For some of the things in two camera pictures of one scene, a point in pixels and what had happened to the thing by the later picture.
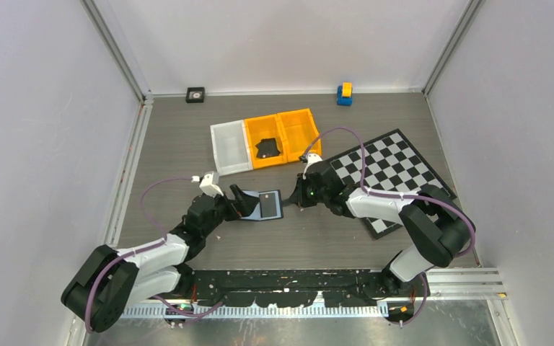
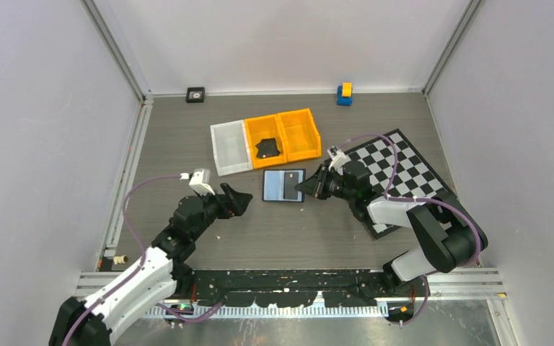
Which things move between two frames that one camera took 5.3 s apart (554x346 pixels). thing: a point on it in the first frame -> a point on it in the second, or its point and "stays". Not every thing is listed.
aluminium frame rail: [437, 285] stays
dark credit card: [267, 147] stays
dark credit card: [267, 205] -> [291, 179]
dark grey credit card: [270, 146] stays
